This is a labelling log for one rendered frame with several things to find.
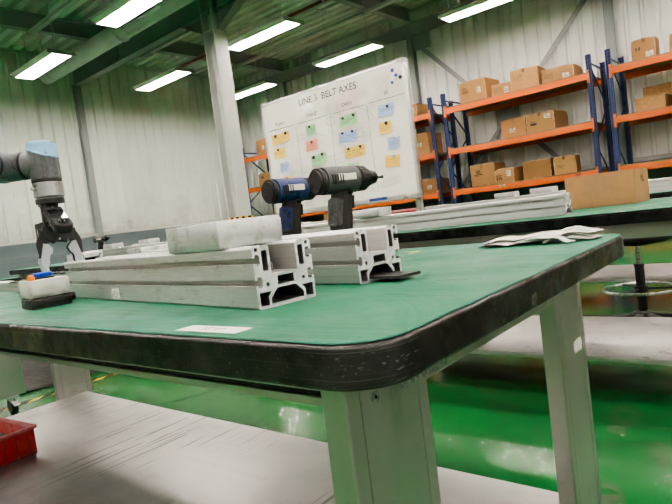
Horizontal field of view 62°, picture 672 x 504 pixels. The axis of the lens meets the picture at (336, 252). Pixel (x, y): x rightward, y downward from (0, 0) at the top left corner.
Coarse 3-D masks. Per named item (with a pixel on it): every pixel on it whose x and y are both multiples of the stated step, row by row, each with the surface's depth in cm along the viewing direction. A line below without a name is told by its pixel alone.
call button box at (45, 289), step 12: (48, 276) 117; (60, 276) 117; (24, 288) 115; (36, 288) 114; (48, 288) 115; (60, 288) 117; (24, 300) 117; (36, 300) 114; (48, 300) 115; (60, 300) 117
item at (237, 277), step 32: (128, 256) 109; (160, 256) 93; (192, 256) 85; (224, 256) 78; (256, 256) 74; (288, 256) 79; (96, 288) 118; (128, 288) 105; (160, 288) 95; (192, 288) 86; (224, 288) 79; (256, 288) 73; (288, 288) 81
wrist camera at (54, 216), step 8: (48, 208) 147; (56, 208) 148; (48, 216) 143; (56, 216) 144; (64, 216) 145; (56, 224) 140; (64, 224) 141; (72, 224) 142; (56, 232) 141; (64, 232) 142
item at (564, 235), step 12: (564, 228) 119; (576, 228) 113; (588, 228) 112; (492, 240) 122; (504, 240) 122; (516, 240) 117; (528, 240) 115; (540, 240) 113; (552, 240) 112; (564, 240) 109
